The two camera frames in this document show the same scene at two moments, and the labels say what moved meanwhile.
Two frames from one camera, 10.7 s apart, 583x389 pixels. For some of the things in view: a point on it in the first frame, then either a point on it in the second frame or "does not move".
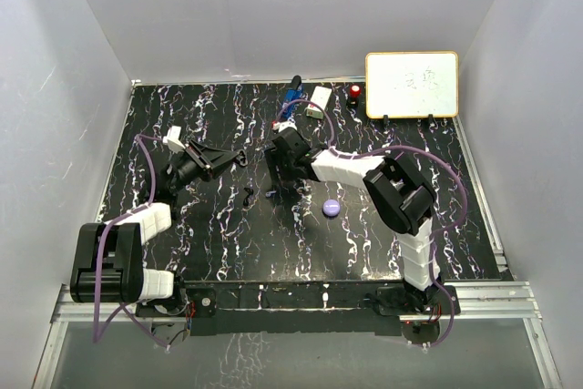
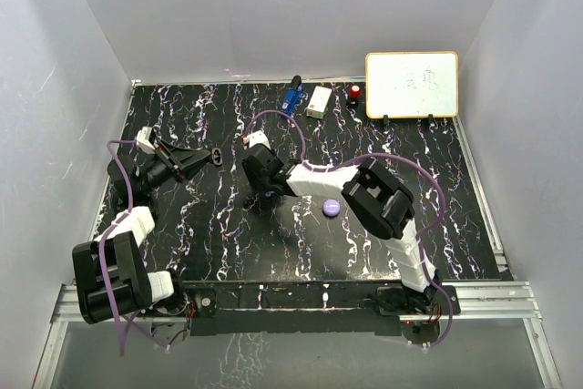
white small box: x=321 y=95 does not move
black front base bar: x=307 y=309 does not move
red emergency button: x=354 y=95 does not move
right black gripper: x=279 y=174 to x=260 y=186
